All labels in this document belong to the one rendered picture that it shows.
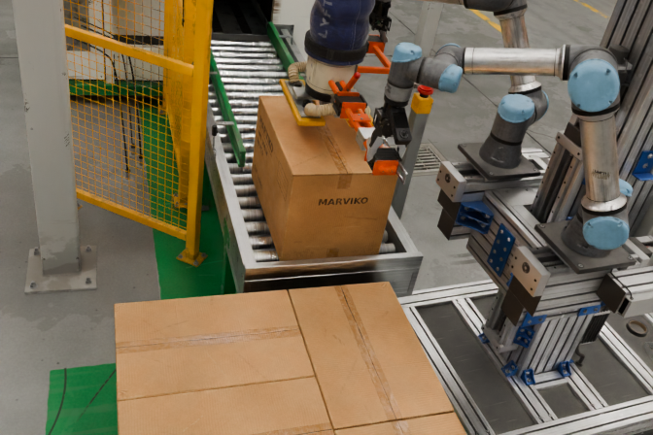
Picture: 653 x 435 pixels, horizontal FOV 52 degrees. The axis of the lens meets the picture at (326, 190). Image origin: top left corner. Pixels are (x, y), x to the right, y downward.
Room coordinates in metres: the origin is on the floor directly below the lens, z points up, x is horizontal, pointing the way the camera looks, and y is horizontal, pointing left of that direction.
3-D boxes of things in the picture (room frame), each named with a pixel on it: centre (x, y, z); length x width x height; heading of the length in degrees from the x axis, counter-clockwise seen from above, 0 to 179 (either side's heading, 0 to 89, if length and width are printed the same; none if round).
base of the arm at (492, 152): (2.16, -0.60, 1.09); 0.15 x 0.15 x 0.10
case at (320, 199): (2.29, 0.05, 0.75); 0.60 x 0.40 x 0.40; 22
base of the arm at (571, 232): (1.72, -0.82, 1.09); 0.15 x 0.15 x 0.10
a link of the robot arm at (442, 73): (1.74, -0.25, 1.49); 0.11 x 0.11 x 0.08; 76
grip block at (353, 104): (2.05, -0.03, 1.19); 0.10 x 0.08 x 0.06; 111
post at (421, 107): (2.66, -0.34, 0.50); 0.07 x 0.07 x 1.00; 22
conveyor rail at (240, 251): (2.91, 0.65, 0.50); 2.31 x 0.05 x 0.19; 22
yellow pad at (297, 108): (2.25, 0.15, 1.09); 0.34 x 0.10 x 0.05; 21
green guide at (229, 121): (3.26, 0.72, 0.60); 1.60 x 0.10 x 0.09; 22
